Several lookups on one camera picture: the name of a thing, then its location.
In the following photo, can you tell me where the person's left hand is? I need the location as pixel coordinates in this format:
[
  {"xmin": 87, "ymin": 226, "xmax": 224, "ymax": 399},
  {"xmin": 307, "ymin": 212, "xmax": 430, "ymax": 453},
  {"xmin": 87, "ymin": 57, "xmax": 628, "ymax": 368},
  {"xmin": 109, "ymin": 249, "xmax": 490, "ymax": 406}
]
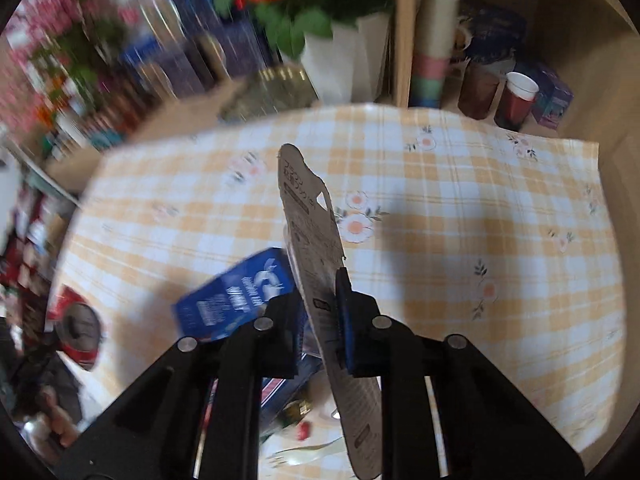
[{"xmin": 42, "ymin": 390, "xmax": 82, "ymax": 448}]

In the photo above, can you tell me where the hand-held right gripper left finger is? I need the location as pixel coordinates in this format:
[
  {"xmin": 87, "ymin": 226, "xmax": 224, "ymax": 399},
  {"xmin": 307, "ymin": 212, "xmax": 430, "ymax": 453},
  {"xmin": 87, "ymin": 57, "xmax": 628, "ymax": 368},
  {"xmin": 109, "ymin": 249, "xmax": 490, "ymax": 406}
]
[{"xmin": 55, "ymin": 290, "xmax": 311, "ymax": 480}]

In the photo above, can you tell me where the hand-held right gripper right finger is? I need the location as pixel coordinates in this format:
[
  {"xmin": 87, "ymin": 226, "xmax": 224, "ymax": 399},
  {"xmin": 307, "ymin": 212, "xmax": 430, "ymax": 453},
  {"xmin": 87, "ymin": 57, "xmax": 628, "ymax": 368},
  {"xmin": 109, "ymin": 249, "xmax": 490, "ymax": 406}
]
[{"xmin": 334, "ymin": 267, "xmax": 586, "ymax": 480}]

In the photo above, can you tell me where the white plastic spork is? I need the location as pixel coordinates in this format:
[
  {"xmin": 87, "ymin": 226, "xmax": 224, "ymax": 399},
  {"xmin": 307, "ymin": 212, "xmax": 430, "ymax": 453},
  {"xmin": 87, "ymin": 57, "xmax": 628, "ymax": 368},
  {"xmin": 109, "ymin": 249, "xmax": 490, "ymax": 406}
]
[{"xmin": 267, "ymin": 439, "xmax": 347, "ymax": 467}]

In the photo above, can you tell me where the stack of pastel cups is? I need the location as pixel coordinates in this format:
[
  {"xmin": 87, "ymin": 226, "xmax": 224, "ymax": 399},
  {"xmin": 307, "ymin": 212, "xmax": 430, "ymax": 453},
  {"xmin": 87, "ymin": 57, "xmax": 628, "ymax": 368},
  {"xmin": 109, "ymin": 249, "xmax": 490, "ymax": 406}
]
[{"xmin": 410, "ymin": 0, "xmax": 461, "ymax": 109}]

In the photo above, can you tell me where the blue snack box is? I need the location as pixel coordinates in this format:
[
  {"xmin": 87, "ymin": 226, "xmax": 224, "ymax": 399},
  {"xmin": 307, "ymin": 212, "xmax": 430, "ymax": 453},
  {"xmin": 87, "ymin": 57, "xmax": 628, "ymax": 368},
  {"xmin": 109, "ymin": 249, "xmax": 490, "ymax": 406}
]
[{"xmin": 172, "ymin": 247, "xmax": 323, "ymax": 411}]

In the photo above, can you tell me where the pile of clothes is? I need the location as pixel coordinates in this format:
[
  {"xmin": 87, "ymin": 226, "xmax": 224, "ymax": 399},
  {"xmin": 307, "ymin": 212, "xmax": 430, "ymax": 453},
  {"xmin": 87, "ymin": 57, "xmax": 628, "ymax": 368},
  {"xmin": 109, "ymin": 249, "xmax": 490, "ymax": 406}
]
[{"xmin": 0, "ymin": 180, "xmax": 71, "ymax": 311}]

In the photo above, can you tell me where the small purple box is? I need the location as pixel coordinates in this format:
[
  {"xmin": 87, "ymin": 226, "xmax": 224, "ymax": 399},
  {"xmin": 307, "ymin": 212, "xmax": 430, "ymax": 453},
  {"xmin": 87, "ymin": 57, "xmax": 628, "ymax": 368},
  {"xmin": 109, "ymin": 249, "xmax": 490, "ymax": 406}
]
[{"xmin": 530, "ymin": 62, "xmax": 574, "ymax": 129}]

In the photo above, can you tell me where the white printed card package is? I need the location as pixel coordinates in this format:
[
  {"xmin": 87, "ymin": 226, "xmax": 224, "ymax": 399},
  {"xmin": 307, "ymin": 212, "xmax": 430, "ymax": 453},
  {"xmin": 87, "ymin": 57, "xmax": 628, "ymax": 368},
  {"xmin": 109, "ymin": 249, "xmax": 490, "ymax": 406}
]
[{"xmin": 277, "ymin": 143, "xmax": 383, "ymax": 480}]

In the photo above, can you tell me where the yellow plaid floral tablecloth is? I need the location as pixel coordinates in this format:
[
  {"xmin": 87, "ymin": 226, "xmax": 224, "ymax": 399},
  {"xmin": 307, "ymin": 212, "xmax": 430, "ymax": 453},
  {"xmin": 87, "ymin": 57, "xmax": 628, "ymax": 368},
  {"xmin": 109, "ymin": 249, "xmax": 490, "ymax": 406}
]
[{"xmin": 50, "ymin": 102, "xmax": 628, "ymax": 466}]

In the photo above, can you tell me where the wooden shelf unit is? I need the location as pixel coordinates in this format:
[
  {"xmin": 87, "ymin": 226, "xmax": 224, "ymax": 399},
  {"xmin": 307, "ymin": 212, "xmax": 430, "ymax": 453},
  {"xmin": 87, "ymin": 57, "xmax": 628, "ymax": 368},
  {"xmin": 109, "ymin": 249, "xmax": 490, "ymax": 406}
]
[{"xmin": 392, "ymin": 0, "xmax": 640, "ymax": 143}]

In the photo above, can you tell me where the dark blue illustrated box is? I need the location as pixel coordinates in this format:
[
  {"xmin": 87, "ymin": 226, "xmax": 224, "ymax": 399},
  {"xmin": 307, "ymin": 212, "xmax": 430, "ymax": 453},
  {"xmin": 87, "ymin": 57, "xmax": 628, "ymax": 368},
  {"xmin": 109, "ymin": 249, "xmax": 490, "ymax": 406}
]
[{"xmin": 457, "ymin": 7, "xmax": 528, "ymax": 78}]

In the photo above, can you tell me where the white faceted flower pot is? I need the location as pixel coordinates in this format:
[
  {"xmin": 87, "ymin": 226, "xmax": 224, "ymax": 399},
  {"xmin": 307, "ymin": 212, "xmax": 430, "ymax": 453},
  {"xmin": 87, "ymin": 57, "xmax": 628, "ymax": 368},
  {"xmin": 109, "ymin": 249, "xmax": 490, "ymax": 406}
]
[{"xmin": 300, "ymin": 12, "xmax": 393, "ymax": 107}]

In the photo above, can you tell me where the blue gold patterned box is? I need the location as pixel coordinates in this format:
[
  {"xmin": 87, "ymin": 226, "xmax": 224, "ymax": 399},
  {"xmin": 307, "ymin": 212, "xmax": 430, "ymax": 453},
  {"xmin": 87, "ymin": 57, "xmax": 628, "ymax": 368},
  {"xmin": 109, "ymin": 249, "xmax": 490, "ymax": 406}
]
[
  {"xmin": 122, "ymin": 35, "xmax": 211, "ymax": 100},
  {"xmin": 197, "ymin": 19, "xmax": 275, "ymax": 85}
]

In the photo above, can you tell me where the brown plastic cup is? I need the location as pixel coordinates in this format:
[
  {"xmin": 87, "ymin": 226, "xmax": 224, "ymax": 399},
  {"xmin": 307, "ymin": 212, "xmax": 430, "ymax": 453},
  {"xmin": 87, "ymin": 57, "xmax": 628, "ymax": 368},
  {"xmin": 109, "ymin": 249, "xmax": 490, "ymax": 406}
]
[{"xmin": 457, "ymin": 60, "xmax": 501, "ymax": 121}]

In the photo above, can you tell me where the green gold leaf tray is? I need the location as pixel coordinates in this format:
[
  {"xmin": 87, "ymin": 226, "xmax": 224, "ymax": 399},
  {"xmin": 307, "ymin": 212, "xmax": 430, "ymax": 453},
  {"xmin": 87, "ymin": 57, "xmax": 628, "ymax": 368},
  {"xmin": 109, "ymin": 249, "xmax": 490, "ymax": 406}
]
[{"xmin": 220, "ymin": 66, "xmax": 322, "ymax": 122}]

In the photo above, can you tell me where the pink blossom branch arrangement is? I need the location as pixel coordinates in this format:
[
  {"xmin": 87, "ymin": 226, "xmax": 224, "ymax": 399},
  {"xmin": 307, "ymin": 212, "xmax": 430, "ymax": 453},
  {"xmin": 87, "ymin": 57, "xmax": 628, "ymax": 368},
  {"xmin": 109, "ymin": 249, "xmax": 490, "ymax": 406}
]
[{"xmin": 0, "ymin": 0, "xmax": 133, "ymax": 128}]

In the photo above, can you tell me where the wooden sideboard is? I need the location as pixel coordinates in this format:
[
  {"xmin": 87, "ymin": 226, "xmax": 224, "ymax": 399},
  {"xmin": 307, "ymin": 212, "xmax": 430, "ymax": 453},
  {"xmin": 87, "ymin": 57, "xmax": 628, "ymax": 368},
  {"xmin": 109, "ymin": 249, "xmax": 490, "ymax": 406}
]
[{"xmin": 45, "ymin": 80, "xmax": 251, "ymax": 193}]

